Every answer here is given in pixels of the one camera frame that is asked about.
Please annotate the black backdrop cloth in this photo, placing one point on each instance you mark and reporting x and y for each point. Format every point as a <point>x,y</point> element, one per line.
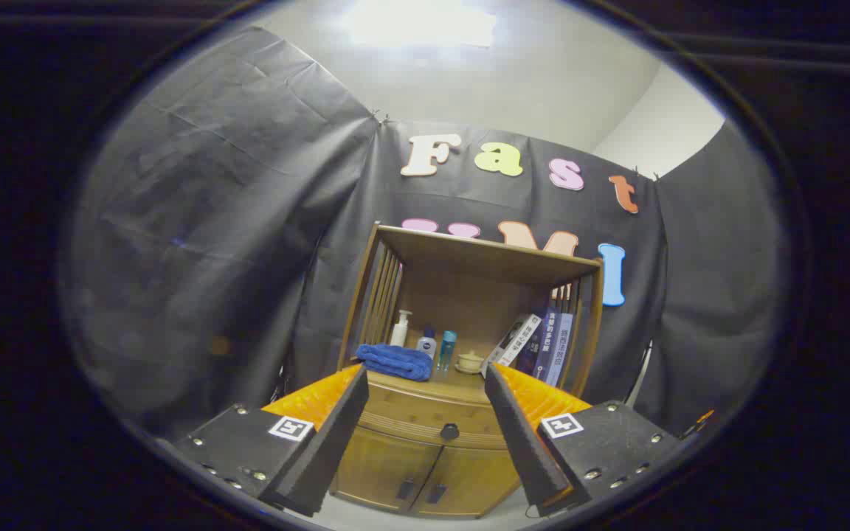
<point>211,221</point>

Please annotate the wooden cabinet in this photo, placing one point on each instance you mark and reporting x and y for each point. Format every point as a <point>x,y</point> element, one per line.
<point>484,257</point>

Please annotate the wooden drawer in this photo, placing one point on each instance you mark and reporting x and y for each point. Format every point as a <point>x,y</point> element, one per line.
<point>410,414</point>

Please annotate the white book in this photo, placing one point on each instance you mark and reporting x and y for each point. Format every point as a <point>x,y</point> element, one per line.
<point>515,341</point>

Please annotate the cream lidded teacup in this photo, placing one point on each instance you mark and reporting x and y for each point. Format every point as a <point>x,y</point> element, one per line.
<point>469,363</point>

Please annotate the black device with orange part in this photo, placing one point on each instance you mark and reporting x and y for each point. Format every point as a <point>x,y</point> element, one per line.
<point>702,422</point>

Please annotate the dark blue book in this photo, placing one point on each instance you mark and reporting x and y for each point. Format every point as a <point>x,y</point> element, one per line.
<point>537,346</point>

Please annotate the white pump bottle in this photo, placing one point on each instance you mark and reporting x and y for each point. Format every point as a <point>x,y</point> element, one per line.
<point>400,333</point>

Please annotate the folded blue towel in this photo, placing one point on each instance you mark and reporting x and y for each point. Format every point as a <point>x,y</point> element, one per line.
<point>395,361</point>

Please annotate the grey blue book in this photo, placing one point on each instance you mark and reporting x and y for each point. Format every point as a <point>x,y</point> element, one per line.
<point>559,350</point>

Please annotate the clear blue bottle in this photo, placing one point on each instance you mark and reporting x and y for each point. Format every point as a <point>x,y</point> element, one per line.
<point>447,348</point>

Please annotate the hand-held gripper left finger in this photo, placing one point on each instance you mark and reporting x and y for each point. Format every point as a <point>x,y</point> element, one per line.
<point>329,442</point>

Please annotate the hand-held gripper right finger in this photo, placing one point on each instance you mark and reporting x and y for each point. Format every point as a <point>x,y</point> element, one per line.
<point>521,442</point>

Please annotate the black drawer knob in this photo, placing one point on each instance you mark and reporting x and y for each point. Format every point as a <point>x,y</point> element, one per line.
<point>450,431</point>

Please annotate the white bottle with blue cap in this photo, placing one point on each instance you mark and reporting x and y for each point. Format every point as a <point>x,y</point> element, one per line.
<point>426,345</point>

